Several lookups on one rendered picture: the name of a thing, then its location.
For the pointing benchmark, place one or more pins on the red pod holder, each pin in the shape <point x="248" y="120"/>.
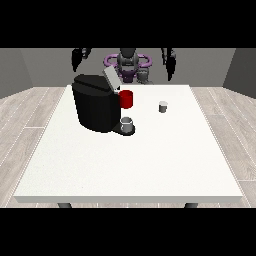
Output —
<point x="126" y="98"/>

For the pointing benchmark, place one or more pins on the black coffee machine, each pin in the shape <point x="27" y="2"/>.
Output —
<point x="95" y="106"/>

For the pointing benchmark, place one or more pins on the small grey coffee pod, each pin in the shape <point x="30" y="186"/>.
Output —
<point x="163" y="106"/>

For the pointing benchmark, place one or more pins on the pale grey machine lid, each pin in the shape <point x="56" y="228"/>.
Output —
<point x="112" y="77"/>

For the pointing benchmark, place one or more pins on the small grey cup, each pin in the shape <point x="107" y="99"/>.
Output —
<point x="126" y="124"/>

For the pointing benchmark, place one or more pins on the dark table leg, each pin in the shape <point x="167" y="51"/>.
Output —
<point x="64" y="205"/>
<point x="191" y="205"/>

